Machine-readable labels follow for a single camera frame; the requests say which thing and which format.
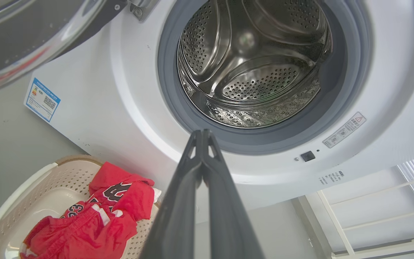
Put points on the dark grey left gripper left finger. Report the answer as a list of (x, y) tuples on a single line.
[(174, 223)]

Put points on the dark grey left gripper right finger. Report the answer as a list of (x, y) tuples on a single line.
[(225, 223)]

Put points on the red basketball jersey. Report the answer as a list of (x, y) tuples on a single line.
[(135, 201)]

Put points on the red basketball shorts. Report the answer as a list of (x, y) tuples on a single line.
[(77, 237)]

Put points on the cream perforated laundry basket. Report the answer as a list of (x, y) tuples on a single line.
[(49, 194)]

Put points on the black round washer door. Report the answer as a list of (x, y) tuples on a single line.
[(20, 32)]

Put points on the grey rubber door gasket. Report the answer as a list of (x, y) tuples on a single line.
[(264, 142)]

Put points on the black door latch socket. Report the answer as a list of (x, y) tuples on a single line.
[(308, 156)]

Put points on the white metal rack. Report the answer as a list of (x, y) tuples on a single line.
[(336, 223)]

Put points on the small printed text label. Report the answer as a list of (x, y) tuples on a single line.
[(331, 177)]

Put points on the white front-load washing machine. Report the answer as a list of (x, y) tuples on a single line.
[(120, 90)]

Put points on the grey warning label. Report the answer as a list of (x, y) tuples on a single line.
[(345, 129)]

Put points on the blue energy label sticker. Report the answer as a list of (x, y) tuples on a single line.
[(41, 100)]

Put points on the silver door hinge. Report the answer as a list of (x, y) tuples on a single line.
[(138, 10)]

